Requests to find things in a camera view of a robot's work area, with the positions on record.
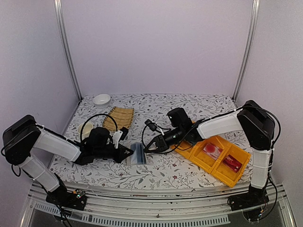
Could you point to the small white bowl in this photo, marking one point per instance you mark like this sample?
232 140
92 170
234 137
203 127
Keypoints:
102 100

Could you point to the pink circle card stack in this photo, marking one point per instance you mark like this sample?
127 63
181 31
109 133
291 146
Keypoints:
212 150

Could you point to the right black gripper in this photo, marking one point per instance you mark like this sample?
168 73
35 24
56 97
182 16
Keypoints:
161 143

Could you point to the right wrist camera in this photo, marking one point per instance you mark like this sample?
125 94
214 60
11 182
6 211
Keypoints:
155 127

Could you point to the red card stack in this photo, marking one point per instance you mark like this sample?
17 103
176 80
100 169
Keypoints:
232 163

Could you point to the yellow three-compartment bin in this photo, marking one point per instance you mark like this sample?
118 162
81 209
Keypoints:
216 168

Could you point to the front aluminium rail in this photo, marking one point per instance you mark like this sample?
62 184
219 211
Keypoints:
193 207

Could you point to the right aluminium frame post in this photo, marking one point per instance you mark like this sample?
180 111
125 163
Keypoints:
247 50

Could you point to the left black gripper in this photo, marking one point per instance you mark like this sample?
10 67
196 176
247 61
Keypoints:
121 155

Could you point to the white ceramic mug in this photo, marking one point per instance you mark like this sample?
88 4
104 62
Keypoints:
85 129

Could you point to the woven bamboo tray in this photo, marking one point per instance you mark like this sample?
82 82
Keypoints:
122 116

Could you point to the aluminium frame post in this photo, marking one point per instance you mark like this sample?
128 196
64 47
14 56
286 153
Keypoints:
247 50
66 48

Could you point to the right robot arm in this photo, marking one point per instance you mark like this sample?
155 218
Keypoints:
250 127

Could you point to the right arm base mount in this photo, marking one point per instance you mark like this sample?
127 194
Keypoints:
254 197

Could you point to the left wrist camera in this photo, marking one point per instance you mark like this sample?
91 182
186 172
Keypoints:
119 135

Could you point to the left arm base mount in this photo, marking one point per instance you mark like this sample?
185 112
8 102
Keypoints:
61 197

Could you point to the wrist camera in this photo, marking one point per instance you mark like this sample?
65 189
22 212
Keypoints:
119 135
155 127

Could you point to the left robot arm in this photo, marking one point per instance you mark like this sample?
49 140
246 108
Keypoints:
26 134

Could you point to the left aluminium frame post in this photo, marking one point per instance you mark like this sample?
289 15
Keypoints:
66 48

